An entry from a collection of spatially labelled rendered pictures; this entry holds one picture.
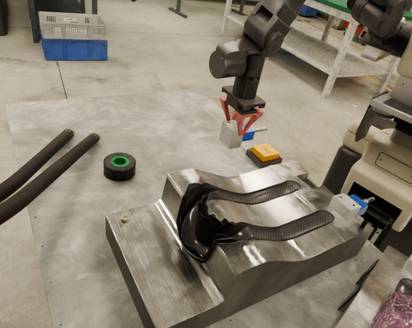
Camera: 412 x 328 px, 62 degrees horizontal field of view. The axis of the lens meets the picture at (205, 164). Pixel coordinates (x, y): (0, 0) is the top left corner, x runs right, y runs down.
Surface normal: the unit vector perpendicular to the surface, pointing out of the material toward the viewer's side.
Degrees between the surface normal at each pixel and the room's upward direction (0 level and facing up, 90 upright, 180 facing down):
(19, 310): 0
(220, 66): 91
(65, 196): 0
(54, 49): 91
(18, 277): 0
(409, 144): 98
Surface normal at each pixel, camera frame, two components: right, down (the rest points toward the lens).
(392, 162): -0.73, 0.41
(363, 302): 0.07, -0.75
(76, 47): 0.43, 0.60
